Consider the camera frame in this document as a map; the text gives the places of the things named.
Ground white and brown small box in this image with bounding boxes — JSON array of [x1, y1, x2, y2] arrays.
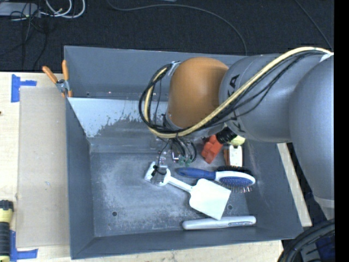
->
[[223, 143, 244, 167]]

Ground white plastic spatula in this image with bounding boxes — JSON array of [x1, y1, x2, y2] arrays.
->
[[143, 161, 232, 221]]

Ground blue and white hairbrush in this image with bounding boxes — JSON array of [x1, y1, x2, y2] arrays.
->
[[174, 165, 257, 194]]

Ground black cylinder on white bracket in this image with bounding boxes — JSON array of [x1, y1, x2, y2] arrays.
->
[[216, 128, 237, 145]]

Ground pale wood flat board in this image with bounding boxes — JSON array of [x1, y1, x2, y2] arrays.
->
[[15, 87, 71, 249]]

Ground grey metal bin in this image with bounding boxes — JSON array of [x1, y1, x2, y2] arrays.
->
[[63, 45, 305, 260]]

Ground yellow-green ball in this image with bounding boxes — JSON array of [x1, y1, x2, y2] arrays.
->
[[231, 134, 246, 147]]

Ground white marker pen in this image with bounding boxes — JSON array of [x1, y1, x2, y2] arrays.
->
[[182, 215, 257, 231]]

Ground orange-red toy block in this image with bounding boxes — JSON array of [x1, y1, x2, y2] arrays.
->
[[201, 134, 223, 165]]

